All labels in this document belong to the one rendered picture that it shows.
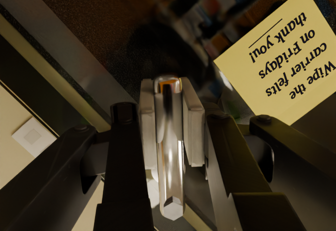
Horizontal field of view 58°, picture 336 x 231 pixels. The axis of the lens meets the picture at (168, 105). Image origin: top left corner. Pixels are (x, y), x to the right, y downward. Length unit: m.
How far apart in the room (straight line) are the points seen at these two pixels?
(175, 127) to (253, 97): 0.08
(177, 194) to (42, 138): 0.58
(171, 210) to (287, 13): 0.15
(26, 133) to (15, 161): 0.08
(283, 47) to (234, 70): 0.04
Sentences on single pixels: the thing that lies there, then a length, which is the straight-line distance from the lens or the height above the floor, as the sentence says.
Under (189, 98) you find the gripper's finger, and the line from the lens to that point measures 0.15.
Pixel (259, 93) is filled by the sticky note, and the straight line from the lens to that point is 0.23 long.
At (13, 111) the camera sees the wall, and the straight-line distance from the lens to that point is 0.75.
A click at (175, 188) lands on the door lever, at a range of 0.19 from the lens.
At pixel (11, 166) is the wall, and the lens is 0.81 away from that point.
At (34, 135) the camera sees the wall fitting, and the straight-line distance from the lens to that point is 0.74.
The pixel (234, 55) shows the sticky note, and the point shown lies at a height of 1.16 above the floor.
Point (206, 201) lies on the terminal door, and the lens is 0.26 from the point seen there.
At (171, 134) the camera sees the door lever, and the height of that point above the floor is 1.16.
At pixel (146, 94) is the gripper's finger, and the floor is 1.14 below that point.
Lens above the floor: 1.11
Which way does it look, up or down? 15 degrees up
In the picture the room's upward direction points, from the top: 138 degrees clockwise
